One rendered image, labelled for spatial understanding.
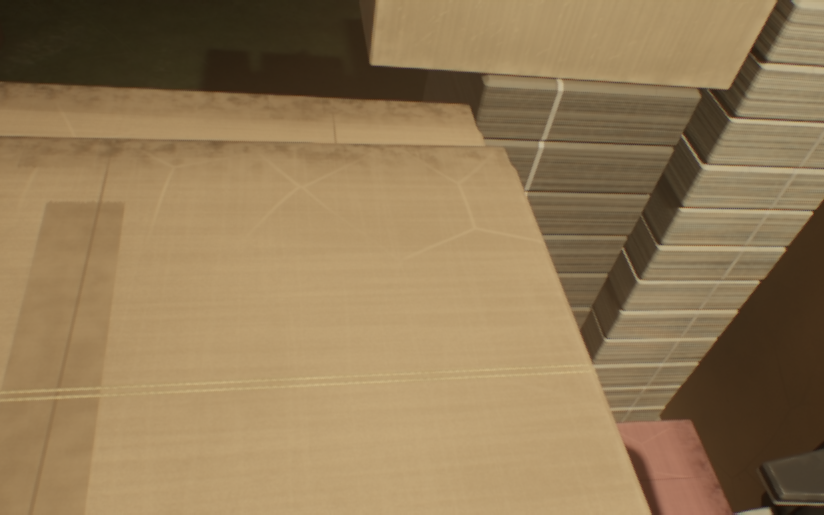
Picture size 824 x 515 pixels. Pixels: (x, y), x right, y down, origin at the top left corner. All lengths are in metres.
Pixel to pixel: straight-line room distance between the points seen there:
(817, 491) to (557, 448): 0.13
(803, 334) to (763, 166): 0.42
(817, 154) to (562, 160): 0.36
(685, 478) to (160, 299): 0.97
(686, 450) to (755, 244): 0.36
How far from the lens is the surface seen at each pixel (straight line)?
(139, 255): 0.46
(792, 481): 0.43
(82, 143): 0.56
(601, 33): 0.80
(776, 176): 1.06
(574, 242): 0.99
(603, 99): 0.84
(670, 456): 1.25
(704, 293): 1.21
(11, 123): 0.67
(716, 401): 1.59
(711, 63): 0.88
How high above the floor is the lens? 1.43
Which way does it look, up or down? 45 degrees down
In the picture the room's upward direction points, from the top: 12 degrees clockwise
